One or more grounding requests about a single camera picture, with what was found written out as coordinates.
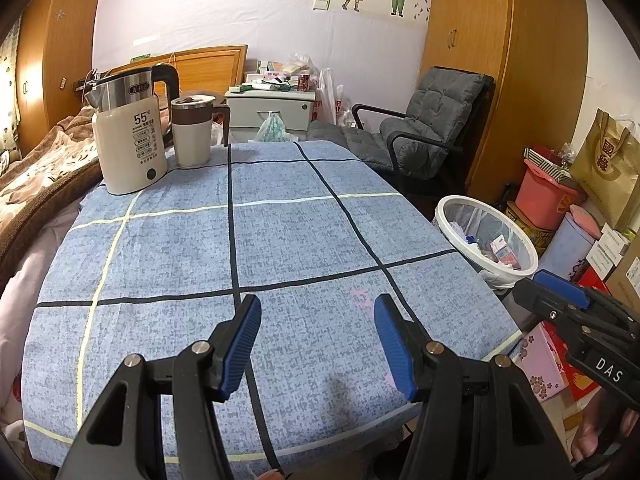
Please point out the wooden bed headboard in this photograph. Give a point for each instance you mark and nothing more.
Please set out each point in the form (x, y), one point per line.
(210, 65)

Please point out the gold paper gift bag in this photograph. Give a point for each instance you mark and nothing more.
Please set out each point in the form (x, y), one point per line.
(607, 170)

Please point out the white steel electric kettle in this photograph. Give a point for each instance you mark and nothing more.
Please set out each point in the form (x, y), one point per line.
(130, 145)

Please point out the pink plastic bucket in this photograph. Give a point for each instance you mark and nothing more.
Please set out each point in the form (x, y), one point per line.
(545, 200)

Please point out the beige mug with brown band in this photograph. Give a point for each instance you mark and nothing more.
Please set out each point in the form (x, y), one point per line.
(192, 135)

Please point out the narrow wooden wardrobe with stars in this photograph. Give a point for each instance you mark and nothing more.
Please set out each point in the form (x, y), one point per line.
(60, 50)

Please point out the pile of boxes and packets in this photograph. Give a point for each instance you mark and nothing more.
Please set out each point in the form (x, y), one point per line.
(280, 72)

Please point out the red printed drink can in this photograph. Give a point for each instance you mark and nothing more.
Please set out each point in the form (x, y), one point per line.
(303, 82)

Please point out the brown floral blanket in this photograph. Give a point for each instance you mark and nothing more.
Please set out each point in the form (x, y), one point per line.
(45, 175)

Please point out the person's right hand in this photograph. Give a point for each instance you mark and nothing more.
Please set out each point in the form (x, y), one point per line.
(592, 435)

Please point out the pale pink bedsheet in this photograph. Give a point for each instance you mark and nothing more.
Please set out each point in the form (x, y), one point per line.
(30, 285)

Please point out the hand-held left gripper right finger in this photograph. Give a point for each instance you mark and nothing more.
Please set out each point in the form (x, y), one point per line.
(395, 350)

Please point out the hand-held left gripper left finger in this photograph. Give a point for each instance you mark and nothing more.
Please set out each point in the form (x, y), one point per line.
(240, 347)

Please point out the green patterned plastic bag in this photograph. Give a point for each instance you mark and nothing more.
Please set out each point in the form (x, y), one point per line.
(274, 129)

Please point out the white plastic shopping bags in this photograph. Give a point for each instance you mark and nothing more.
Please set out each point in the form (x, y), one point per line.
(327, 97)

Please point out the large wooden wardrobe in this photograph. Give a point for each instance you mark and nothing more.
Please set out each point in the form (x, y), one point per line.
(500, 60)

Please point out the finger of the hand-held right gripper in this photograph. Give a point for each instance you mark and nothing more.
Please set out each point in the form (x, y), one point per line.
(560, 285)
(545, 302)

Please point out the pink floral box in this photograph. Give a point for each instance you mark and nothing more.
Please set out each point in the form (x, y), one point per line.
(542, 370)

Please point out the white cardboard boxes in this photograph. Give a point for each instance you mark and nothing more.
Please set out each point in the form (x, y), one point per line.
(610, 252)

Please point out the grey cushioned armchair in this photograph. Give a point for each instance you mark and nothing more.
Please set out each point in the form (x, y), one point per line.
(430, 110)

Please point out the white rimmed mesh trash bin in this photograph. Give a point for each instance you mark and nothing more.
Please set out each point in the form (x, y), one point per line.
(445, 210)

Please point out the yellow patterned tin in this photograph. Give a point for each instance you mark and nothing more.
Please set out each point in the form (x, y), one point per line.
(525, 230)

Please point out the striped gift box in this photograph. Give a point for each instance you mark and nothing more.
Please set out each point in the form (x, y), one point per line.
(547, 160)

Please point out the pale blue cylinder container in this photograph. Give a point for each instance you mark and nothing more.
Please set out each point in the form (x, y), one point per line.
(565, 250)

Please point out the white wall switch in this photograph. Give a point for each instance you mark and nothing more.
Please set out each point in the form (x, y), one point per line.
(321, 3)

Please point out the red and gold box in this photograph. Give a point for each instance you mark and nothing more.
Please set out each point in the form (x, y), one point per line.
(582, 387)

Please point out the blue checked tablecloth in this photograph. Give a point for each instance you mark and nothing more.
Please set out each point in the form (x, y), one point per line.
(300, 240)

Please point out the dotted window curtain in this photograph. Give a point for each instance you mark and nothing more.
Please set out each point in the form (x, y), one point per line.
(9, 85)

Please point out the white nightstand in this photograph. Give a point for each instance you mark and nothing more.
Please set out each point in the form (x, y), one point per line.
(290, 110)

